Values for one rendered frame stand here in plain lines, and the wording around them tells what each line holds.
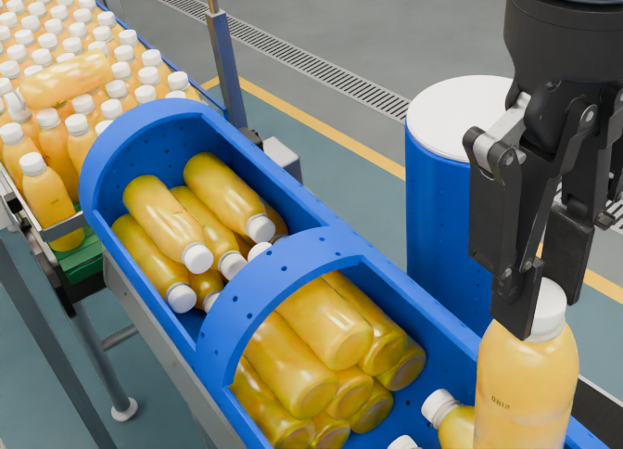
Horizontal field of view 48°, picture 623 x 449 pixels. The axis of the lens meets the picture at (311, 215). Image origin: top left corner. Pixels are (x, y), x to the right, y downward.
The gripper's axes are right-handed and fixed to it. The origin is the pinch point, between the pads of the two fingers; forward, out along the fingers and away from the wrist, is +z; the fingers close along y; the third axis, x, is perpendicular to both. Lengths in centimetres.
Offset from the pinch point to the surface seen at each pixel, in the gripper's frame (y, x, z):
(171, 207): -5, 60, 33
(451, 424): 3.1, 9.4, 33.9
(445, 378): 11.3, 18.7, 43.7
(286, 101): 109, 227, 149
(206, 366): -14.3, 32.6, 33.6
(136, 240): -11, 63, 38
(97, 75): 2, 107, 34
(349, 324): 0.3, 23.1, 28.0
